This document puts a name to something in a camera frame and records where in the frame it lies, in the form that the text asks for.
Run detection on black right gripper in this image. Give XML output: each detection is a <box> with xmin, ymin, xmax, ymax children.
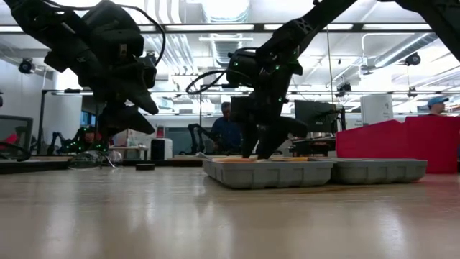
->
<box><xmin>230</xmin><ymin>50</ymin><xmax>309</xmax><ymax>160</ymax></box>

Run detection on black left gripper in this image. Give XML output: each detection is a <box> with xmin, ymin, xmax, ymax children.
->
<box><xmin>84</xmin><ymin>53</ymin><xmax>160</xmax><ymax>140</ymax></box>

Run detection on yellow-handled screwdriver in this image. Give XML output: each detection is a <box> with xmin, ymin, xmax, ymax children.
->
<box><xmin>215</xmin><ymin>157</ymin><xmax>260</xmax><ymax>163</ymax></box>

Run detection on grey-blue plastic tool case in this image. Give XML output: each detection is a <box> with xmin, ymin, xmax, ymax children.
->
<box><xmin>202</xmin><ymin>155</ymin><xmax>428</xmax><ymax>191</ymax></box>

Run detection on person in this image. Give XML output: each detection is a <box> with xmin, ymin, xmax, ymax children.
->
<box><xmin>426</xmin><ymin>96</ymin><xmax>451</xmax><ymax>117</ymax></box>
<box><xmin>210</xmin><ymin>101</ymin><xmax>244</xmax><ymax>154</ymax></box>
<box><xmin>80</xmin><ymin>126</ymin><xmax>104</xmax><ymax>150</ymax></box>

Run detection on white air purifier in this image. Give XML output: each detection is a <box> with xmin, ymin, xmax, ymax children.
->
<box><xmin>149</xmin><ymin>137</ymin><xmax>174</xmax><ymax>161</ymax></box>

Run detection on dark desk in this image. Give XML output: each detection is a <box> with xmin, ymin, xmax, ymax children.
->
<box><xmin>288</xmin><ymin>135</ymin><xmax>339</xmax><ymax>158</ymax></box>

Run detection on grey crumpled heap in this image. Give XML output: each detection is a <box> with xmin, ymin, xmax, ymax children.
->
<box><xmin>68</xmin><ymin>150</ymin><xmax>124</xmax><ymax>169</ymax></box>

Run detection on black computer monitor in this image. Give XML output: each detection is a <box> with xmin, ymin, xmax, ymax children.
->
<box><xmin>294</xmin><ymin>99</ymin><xmax>346</xmax><ymax>135</ymax></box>

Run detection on black robot with green lights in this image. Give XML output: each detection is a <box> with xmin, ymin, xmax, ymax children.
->
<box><xmin>46</xmin><ymin>125</ymin><xmax>111</xmax><ymax>155</ymax></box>

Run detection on grey office chair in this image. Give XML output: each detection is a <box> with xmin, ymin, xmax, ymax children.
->
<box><xmin>0</xmin><ymin>114</ymin><xmax>34</xmax><ymax>162</ymax></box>

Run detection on white numbered pillar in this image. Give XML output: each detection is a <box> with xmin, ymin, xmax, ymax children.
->
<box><xmin>359</xmin><ymin>94</ymin><xmax>395</xmax><ymax>127</ymax></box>

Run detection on red flat object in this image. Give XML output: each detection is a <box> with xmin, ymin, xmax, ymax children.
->
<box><xmin>0</xmin><ymin>132</ymin><xmax>19</xmax><ymax>145</ymax></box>

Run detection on black robot station frame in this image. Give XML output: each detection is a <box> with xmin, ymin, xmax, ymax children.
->
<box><xmin>30</xmin><ymin>87</ymin><xmax>106</xmax><ymax>156</ymax></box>
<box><xmin>186</xmin><ymin>83</ymin><xmax>262</xmax><ymax>155</ymax></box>

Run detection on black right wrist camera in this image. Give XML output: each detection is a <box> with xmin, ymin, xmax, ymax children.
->
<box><xmin>225</xmin><ymin>49</ymin><xmax>260</xmax><ymax>89</ymax></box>

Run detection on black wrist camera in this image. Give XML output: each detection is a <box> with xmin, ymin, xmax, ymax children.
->
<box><xmin>225</xmin><ymin>49</ymin><xmax>260</xmax><ymax>89</ymax></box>
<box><xmin>81</xmin><ymin>0</ymin><xmax>145</xmax><ymax>60</ymax></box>

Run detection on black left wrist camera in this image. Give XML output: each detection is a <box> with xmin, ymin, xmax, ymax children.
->
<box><xmin>81</xmin><ymin>0</ymin><xmax>145</xmax><ymax>60</ymax></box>

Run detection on thin hanging cable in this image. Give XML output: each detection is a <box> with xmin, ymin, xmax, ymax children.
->
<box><xmin>325</xmin><ymin>27</ymin><xmax>334</xmax><ymax>106</ymax></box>

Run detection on black ceiling camera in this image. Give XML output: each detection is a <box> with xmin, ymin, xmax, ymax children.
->
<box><xmin>336</xmin><ymin>81</ymin><xmax>354</xmax><ymax>99</ymax></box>
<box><xmin>17</xmin><ymin>56</ymin><xmax>37</xmax><ymax>76</ymax></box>
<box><xmin>403</xmin><ymin>51</ymin><xmax>422</xmax><ymax>68</ymax></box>

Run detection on silver ceiling duct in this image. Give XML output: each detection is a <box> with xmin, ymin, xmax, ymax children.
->
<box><xmin>199</xmin><ymin>0</ymin><xmax>254</xmax><ymax>70</ymax></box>

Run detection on black aluminium table frame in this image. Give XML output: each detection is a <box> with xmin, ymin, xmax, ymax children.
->
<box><xmin>0</xmin><ymin>155</ymin><xmax>204</xmax><ymax>176</ymax></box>

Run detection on red bin wall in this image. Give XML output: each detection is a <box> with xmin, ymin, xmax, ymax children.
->
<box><xmin>335</xmin><ymin>115</ymin><xmax>460</xmax><ymax>176</ymax></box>

